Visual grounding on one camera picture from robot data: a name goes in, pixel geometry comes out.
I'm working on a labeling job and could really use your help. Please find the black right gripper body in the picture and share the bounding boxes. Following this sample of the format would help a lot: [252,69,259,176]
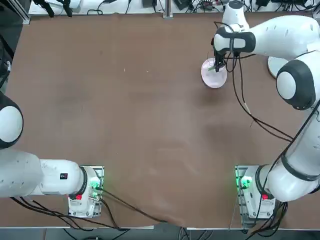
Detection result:
[213,48,228,63]

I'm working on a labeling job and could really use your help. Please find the white plate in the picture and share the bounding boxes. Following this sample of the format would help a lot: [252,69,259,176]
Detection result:
[200,57,229,89]

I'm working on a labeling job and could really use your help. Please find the blue plate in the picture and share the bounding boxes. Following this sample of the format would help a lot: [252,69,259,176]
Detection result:
[267,56,291,80]

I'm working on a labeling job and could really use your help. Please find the black tripod legs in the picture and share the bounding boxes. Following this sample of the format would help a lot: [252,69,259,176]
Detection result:
[31,0,74,18]

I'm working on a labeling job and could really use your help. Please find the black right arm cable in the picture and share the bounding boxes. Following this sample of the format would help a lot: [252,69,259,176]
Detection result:
[213,21,296,142]

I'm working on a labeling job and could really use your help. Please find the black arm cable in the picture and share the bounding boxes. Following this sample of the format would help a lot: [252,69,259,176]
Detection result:
[213,21,296,142]
[9,196,87,231]

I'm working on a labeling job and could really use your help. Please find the metal camera post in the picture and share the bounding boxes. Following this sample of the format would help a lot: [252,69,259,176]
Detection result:
[162,0,174,19]

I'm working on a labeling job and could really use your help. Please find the black cable across table edge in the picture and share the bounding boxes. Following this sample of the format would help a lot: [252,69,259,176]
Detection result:
[99,187,169,224]

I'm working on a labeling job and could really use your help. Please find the aluminium frame profile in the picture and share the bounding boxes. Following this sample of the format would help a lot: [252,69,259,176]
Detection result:
[0,0,32,25]

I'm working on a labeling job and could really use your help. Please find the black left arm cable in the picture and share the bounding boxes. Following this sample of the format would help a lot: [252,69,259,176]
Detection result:
[9,196,87,231]

